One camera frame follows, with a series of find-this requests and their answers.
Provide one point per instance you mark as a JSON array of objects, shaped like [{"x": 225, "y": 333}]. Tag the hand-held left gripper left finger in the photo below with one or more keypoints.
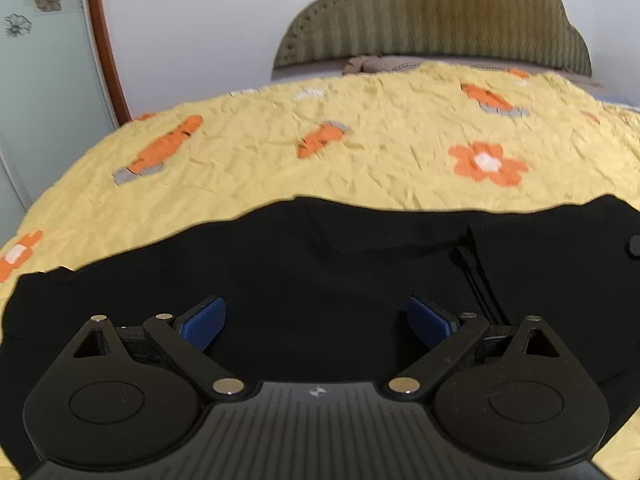
[{"x": 202, "y": 322}]

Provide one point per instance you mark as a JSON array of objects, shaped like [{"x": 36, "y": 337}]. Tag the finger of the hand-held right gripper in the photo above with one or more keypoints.
[{"x": 635, "y": 245}]

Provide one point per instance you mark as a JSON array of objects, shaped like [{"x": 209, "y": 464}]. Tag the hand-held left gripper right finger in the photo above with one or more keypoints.
[{"x": 430, "y": 321}]

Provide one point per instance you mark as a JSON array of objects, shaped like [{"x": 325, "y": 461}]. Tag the black pants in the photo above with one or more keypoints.
[{"x": 320, "y": 270}]

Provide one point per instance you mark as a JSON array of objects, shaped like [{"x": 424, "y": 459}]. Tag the grey brown pillow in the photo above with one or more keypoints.
[{"x": 550, "y": 67}]

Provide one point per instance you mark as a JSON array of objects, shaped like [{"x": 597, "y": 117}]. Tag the yellow carrot print blanket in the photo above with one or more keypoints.
[{"x": 350, "y": 120}]

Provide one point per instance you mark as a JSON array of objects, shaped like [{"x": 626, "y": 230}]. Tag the brown crumpled cloth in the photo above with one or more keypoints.
[{"x": 362, "y": 64}]

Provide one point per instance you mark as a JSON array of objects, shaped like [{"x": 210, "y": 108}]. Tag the flower print wardrobe door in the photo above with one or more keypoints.
[{"x": 45, "y": 85}]

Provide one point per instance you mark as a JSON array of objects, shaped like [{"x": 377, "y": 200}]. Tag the olive padded headboard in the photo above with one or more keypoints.
[{"x": 430, "y": 15}]

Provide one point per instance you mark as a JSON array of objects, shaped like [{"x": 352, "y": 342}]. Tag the brown wooden door frame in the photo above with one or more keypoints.
[{"x": 107, "y": 50}]

